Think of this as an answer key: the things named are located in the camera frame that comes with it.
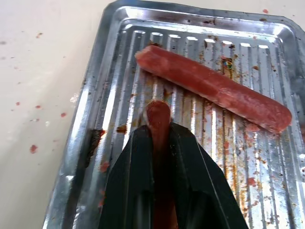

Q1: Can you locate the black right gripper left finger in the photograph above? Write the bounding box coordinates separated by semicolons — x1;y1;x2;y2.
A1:
99;125;159;229

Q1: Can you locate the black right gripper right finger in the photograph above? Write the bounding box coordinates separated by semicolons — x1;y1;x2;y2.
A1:
168;122;248;229

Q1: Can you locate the red sausage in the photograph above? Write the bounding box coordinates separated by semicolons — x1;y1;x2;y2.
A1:
144;100;179;229
134;45;293;134

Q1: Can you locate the ribbed silver metal tray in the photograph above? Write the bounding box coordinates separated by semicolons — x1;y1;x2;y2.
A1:
42;0;305;229

